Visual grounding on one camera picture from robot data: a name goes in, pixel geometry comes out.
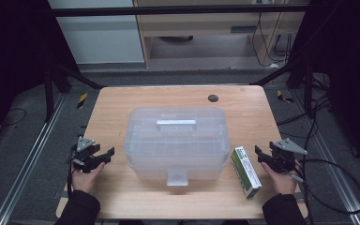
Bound aluminium floor rail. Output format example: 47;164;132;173
290;90;360;225
0;93;68;225

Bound green and white carton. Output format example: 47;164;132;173
230;145;263;200

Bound black horizontal frame bar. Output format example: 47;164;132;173
51;4;310;18

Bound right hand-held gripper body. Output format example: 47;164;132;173
269;138;308;173

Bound black metal stand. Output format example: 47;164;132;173
249;55;330;120
41;59;106;123

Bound right hand-held gripper cable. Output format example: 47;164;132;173
290;162;314;225

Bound person's left hand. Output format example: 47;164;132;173
71;162;106;195

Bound person's right hand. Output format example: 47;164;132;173
261;162;298;195

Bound left hand-held gripper cable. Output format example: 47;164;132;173
67;149;77;201

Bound thin black floor cable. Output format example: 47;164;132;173
0;107;28;129

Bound clear plastic storage box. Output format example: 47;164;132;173
124;107;232;188

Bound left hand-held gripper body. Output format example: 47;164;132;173
69;136;105;173

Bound yellow black striped tape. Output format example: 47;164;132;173
276;89;294;104
76;92;89;110

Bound black looped floor cable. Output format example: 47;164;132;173
296;157;360;216

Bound black hanging desk cables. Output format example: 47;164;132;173
251;12;294;68

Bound light wooden desk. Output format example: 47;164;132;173
133;0;310;68

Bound dark curtain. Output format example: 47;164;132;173
289;0;360;176
0;0;79;151

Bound white cabinet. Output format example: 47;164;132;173
47;0;146;66

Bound hand-held gripper cable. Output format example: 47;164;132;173
290;162;314;225
67;149;77;201

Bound black floor cable bundle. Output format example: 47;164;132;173
276;93;333;142

